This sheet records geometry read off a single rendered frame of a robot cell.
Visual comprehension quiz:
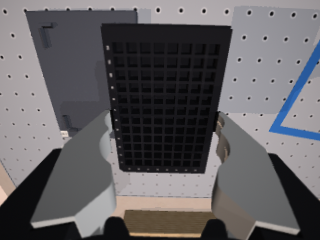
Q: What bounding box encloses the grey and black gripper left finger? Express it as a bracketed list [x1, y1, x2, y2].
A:
[0, 109, 117, 240]

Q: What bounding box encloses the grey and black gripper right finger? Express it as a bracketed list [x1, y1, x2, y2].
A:
[211, 111, 320, 240]

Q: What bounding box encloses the blue tape outline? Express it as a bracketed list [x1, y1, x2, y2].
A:
[269, 40, 320, 141]

